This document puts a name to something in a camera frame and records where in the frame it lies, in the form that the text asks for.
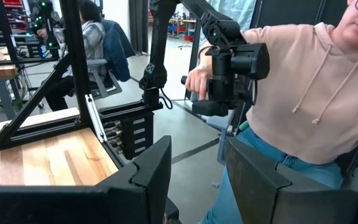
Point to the person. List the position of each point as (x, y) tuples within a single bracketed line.
[(291, 93), (92, 37)]

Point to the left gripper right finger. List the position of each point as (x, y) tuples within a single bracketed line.
[(259, 193)]

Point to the black drawer cabinet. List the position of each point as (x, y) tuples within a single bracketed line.
[(127, 133)]

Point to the red storage bin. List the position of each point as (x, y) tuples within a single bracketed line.
[(12, 3)]

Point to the black partition panel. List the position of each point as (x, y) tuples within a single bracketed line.
[(291, 12)]

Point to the blue jacket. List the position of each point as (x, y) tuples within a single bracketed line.
[(117, 49)]

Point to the small white floor scrap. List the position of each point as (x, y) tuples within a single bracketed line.
[(215, 185)]

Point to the grey office chair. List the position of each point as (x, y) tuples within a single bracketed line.
[(104, 90)]

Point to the black aluminium table frame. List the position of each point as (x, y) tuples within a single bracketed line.
[(73, 46)]

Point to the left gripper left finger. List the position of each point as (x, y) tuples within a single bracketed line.
[(151, 186)]

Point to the person's hand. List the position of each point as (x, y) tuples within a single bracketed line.
[(197, 81)]

